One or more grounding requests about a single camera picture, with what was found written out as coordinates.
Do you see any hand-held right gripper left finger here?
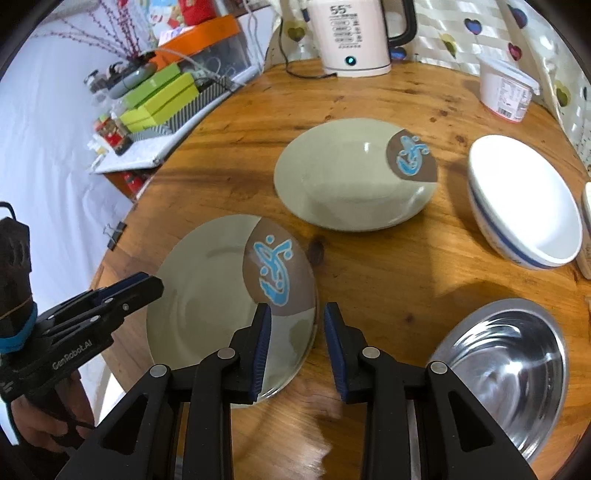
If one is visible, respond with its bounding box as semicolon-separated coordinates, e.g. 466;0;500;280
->
55;302;273;480

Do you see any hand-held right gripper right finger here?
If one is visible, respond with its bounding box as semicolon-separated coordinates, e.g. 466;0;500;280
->
323;302;536;480

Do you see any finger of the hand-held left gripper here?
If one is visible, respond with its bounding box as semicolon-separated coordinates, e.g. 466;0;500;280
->
88;272;148;296
36;273;165;344

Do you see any green fish print plate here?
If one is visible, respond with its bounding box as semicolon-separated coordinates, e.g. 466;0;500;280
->
274;117;438;232
147;215;319;409

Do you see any stainless steel bowl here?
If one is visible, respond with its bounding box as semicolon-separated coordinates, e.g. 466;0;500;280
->
424;299;568;464

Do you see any person's left hand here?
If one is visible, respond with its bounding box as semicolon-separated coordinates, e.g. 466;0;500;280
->
10;375;96;452

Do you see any black binder clip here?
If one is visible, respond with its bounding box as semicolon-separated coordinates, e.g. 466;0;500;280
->
102;222;127;252

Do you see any white board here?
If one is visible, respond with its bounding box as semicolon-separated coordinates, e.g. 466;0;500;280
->
95;134;185;175

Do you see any small red jar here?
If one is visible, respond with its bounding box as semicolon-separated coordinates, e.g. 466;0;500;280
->
95;115;132;155

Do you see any small green box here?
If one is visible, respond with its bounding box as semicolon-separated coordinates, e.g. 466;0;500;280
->
121;110;158;134

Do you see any grey oblong object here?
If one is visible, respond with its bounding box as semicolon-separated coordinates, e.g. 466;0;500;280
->
108;62;158;99

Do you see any purple branch decoration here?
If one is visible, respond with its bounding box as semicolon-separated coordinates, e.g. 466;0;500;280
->
51;0;144;61

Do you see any clear box with orange lid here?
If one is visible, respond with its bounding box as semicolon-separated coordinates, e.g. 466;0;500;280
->
154;14;269;84

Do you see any colourful red box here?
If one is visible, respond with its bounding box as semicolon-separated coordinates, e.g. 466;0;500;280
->
152;0;219;29

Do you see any white plastic tub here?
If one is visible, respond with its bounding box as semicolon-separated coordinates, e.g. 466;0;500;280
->
479;58;541;123

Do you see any white electric kettle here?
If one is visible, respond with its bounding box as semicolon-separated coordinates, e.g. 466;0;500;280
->
307;0;419;78

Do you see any white cable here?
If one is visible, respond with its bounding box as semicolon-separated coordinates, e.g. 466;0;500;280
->
157;46;250;89

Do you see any black kettle cable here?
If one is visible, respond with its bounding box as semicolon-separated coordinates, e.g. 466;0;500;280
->
272;23;338;79

